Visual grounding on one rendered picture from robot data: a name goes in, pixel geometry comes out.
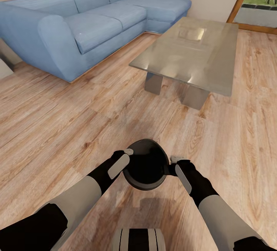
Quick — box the robot trunk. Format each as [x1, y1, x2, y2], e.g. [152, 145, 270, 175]
[111, 229, 166, 251]

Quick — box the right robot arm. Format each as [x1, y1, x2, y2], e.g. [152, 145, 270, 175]
[159, 156, 277, 251]

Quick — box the cauldron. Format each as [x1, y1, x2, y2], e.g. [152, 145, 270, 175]
[123, 139, 169, 191]

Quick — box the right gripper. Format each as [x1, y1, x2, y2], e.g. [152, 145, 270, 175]
[159, 164, 176, 176]

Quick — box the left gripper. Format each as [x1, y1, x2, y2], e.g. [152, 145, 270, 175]
[124, 159, 132, 170]

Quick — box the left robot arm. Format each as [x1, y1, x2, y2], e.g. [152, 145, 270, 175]
[0, 148, 133, 251]

